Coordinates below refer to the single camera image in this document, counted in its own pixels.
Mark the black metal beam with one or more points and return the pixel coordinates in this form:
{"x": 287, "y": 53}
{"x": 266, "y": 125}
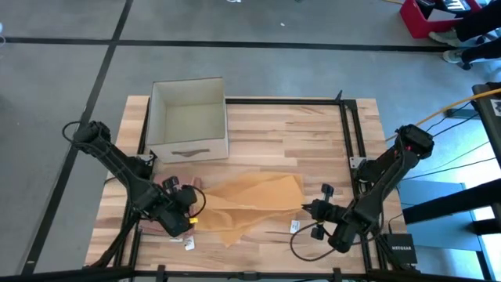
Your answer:
{"x": 450, "y": 201}

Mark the grey power strip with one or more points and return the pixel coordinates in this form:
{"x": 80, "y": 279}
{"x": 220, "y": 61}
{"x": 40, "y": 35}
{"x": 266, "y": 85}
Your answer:
{"x": 462, "y": 113}

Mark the red plastic bin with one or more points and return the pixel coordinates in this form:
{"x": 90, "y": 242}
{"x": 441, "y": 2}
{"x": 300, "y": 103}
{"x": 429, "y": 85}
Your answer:
{"x": 419, "y": 23}

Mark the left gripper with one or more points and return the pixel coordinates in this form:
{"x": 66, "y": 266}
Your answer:
{"x": 176, "y": 207}

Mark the black table frame rails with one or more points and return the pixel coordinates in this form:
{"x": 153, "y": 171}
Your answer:
{"x": 282, "y": 101}

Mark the person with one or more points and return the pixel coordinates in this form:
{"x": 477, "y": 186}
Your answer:
{"x": 481, "y": 23}

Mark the black keyboard device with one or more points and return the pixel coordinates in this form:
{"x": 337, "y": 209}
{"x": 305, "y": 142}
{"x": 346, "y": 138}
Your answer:
{"x": 454, "y": 4}

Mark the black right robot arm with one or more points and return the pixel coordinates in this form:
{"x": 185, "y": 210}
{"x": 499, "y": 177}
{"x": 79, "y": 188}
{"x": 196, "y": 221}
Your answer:
{"x": 387, "y": 172}

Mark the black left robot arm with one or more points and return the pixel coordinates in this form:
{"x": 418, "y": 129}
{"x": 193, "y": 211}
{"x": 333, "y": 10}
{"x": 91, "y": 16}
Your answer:
{"x": 117, "y": 164}

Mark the yellow towel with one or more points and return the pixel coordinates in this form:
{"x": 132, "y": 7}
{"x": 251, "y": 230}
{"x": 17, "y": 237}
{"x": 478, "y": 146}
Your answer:
{"x": 254, "y": 196}

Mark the black Netgear switch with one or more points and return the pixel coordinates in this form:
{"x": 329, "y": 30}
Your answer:
{"x": 403, "y": 248}

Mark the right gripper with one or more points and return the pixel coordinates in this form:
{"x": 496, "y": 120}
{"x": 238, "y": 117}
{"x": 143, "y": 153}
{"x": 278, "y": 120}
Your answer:
{"x": 330, "y": 213}

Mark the black rig crossbar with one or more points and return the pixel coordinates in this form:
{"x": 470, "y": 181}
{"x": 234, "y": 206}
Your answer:
{"x": 250, "y": 276}

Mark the blue-grey panel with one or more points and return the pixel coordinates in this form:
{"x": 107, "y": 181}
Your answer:
{"x": 442, "y": 235}

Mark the black desk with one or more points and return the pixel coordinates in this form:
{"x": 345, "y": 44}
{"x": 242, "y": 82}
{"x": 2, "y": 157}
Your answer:
{"x": 485, "y": 125}

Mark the beige fabric storage box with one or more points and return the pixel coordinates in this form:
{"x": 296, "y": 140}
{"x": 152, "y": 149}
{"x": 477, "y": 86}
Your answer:
{"x": 188, "y": 121}

